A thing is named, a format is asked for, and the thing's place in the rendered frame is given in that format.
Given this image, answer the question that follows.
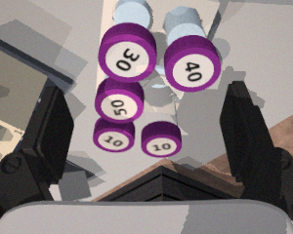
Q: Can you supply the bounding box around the grey flat mat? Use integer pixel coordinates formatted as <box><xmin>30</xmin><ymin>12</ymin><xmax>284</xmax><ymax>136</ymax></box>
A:
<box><xmin>0</xmin><ymin>0</ymin><xmax>293</xmax><ymax>201</ymax></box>

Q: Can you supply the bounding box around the white button box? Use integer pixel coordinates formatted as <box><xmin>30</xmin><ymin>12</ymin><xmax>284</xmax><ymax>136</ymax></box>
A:
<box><xmin>49</xmin><ymin>160</ymin><xmax>95</xmax><ymax>201</ymax></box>

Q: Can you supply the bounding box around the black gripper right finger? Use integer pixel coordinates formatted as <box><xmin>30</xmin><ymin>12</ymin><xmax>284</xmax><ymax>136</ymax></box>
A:
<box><xmin>220</xmin><ymin>81</ymin><xmax>293</xmax><ymax>221</ymax></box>

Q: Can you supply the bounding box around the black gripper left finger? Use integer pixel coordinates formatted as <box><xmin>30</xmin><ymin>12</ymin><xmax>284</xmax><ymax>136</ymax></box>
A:
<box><xmin>0</xmin><ymin>86</ymin><xmax>74</xmax><ymax>218</ymax></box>

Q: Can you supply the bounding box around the white tube rack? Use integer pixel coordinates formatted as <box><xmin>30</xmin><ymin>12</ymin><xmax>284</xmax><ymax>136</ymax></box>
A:
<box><xmin>97</xmin><ymin>0</ymin><xmax>220</xmax><ymax>110</ymax></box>

